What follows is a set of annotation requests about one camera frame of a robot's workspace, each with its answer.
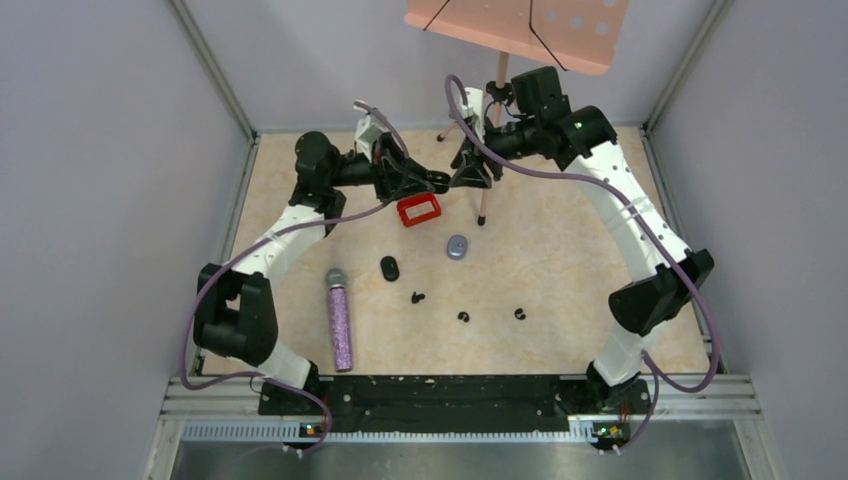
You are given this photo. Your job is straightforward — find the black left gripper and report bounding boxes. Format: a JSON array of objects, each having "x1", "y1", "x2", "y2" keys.
[{"x1": 327, "y1": 131, "x2": 435, "y2": 202}]

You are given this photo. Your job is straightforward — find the silver blue earbud charging case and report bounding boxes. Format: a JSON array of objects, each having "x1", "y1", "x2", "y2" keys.
[{"x1": 446, "y1": 235, "x2": 469, "y2": 260}]

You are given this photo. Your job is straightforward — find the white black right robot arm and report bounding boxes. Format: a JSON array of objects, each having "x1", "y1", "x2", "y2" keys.
[{"x1": 444, "y1": 67, "x2": 715, "y2": 412}]

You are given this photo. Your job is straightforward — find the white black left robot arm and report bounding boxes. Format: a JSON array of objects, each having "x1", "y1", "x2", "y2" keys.
[{"x1": 192, "y1": 131, "x2": 450, "y2": 414}]

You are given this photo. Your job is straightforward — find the black oval earbud case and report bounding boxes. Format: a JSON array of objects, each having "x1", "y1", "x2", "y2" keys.
[{"x1": 379, "y1": 256, "x2": 400, "y2": 282}]

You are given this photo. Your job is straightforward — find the red toy window brick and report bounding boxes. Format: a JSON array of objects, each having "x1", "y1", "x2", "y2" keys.
[{"x1": 396, "y1": 193, "x2": 442, "y2": 228}]

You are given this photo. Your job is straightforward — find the purple glitter microphone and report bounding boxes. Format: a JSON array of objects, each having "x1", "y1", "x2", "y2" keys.
[{"x1": 325, "y1": 268, "x2": 354, "y2": 372}]

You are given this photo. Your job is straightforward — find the pink music stand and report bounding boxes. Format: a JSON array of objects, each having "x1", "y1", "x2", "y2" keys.
[{"x1": 404, "y1": 0, "x2": 632, "y2": 229}]

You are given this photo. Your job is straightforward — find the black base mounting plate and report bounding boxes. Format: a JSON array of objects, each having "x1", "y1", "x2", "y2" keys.
[{"x1": 258, "y1": 375, "x2": 650, "y2": 434}]

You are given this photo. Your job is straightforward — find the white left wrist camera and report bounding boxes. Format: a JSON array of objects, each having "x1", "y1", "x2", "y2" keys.
[{"x1": 353, "y1": 100, "x2": 389, "y2": 160}]

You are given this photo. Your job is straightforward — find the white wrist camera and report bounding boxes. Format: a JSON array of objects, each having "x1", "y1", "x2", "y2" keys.
[
  {"x1": 457, "y1": 87, "x2": 486, "y2": 140},
  {"x1": 353, "y1": 100, "x2": 389, "y2": 160}
]

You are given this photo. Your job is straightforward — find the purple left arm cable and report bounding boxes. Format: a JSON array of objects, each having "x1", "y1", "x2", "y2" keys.
[{"x1": 180, "y1": 100, "x2": 412, "y2": 457}]

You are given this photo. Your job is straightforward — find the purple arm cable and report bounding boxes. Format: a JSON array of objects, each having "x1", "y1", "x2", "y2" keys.
[
  {"x1": 443, "y1": 74, "x2": 722, "y2": 454},
  {"x1": 180, "y1": 100, "x2": 412, "y2": 457}
]

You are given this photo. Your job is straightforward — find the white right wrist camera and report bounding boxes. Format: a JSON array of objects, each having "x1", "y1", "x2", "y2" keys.
[{"x1": 457, "y1": 87, "x2": 486, "y2": 140}]

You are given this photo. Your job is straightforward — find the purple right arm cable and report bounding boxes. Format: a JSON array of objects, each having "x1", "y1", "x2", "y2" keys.
[{"x1": 443, "y1": 74, "x2": 722, "y2": 454}]

